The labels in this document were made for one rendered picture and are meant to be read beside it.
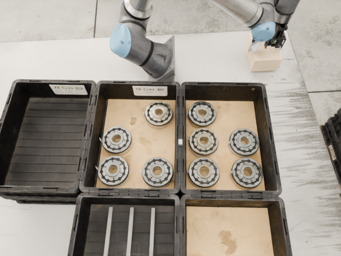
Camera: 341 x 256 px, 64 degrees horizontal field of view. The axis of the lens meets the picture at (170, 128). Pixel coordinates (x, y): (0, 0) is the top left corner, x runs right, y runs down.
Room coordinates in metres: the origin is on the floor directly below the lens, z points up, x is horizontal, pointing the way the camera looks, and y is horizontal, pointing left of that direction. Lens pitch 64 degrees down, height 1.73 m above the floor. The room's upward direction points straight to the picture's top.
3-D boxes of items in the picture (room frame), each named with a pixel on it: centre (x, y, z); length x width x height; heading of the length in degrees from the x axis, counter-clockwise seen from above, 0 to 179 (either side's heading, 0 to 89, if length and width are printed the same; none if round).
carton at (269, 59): (0.87, -0.43, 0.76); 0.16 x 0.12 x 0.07; 3
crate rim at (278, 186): (0.38, -0.18, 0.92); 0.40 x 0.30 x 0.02; 179
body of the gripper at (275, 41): (0.84, -0.43, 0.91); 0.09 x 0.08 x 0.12; 3
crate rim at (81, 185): (0.38, 0.12, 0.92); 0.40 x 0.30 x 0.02; 179
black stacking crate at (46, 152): (0.39, 0.42, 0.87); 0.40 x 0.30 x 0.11; 179
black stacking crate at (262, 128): (0.38, -0.18, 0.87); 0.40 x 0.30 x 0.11; 179
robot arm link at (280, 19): (0.85, -0.43, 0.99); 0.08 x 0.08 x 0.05
